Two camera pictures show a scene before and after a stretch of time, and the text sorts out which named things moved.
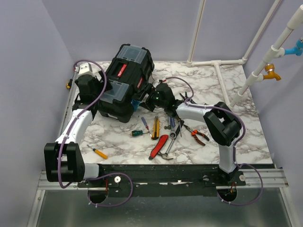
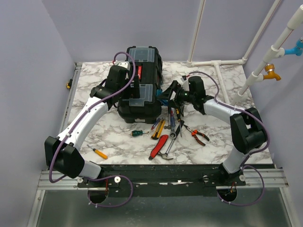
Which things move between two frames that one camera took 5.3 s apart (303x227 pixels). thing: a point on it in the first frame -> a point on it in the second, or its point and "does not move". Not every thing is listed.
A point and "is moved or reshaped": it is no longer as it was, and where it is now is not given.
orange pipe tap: [269, 68] does not move
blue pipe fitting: [297, 50] does not move
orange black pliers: [195, 132] does not move
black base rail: [169, 180] does not move
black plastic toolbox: [130, 71] is moved or reshaped
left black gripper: [108, 86] -> [135, 92]
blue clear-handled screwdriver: [145, 123] -> [154, 126]
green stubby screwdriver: [135, 133] does not move
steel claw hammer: [164, 155] does not move
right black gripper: [142, 94] -> [166, 95]
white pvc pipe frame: [276, 51] does not move
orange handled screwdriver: [99, 153] does not move
